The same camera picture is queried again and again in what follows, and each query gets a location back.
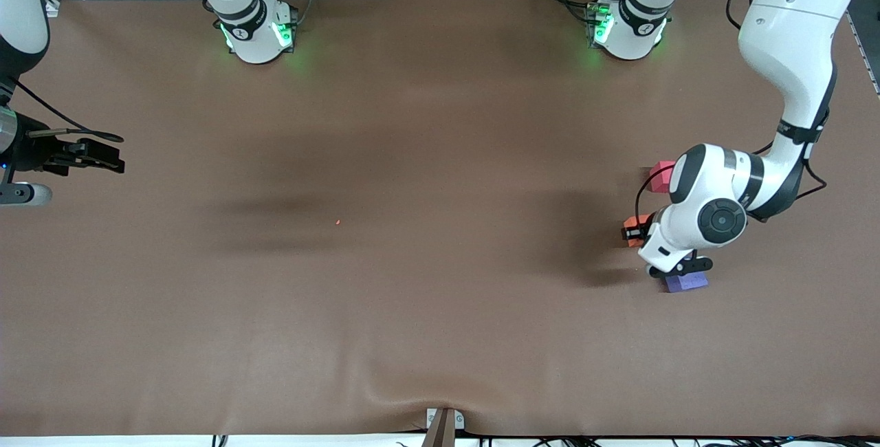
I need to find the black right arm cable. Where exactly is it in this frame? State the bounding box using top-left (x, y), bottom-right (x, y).
top-left (7, 78), bottom-right (125, 144)

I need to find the silver table clamp bracket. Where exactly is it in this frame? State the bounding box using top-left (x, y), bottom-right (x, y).
top-left (426, 408), bottom-right (465, 431)

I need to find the red foam block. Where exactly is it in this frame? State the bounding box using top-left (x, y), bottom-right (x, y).
top-left (648, 160), bottom-right (679, 194)

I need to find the brown table cloth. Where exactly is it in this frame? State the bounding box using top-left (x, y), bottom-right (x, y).
top-left (0, 0), bottom-right (880, 438)

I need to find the purple foam block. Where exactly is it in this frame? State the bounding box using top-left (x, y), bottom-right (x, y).
top-left (663, 270), bottom-right (710, 294)

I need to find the brown clamp bar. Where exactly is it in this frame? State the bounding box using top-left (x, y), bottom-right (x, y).
top-left (421, 408), bottom-right (457, 447)

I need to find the orange foam block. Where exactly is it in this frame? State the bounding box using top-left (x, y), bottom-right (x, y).
top-left (622, 214), bottom-right (654, 249)

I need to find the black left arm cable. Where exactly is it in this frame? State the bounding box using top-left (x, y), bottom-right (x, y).
top-left (635, 0), bottom-right (828, 229)

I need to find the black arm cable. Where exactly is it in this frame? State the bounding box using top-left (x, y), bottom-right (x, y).
top-left (7, 78), bottom-right (125, 144)
top-left (635, 0), bottom-right (828, 229)

